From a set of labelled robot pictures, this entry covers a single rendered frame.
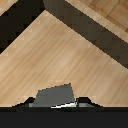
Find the grey milk carton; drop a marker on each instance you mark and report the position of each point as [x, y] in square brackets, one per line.
[55, 96]

